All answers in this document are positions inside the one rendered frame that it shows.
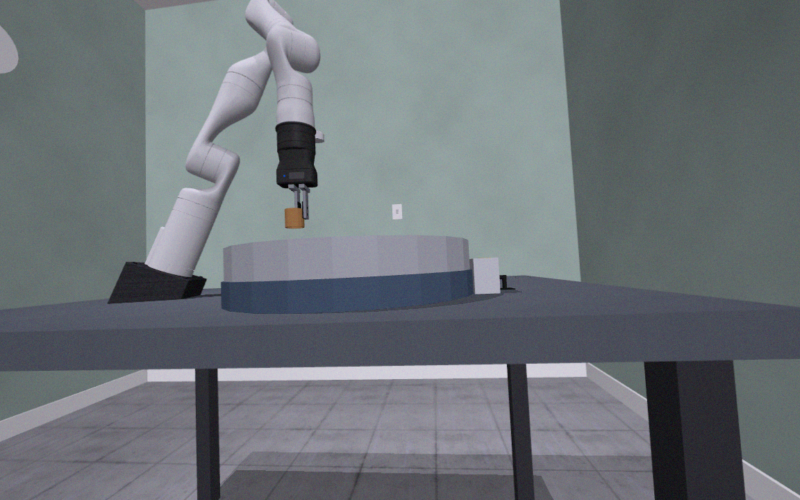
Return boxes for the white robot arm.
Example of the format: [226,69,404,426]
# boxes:
[145,0,320,277]

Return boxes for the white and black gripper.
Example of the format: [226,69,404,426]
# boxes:
[275,98,324,219]

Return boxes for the bronze bushing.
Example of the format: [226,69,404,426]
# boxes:
[285,208,305,228]

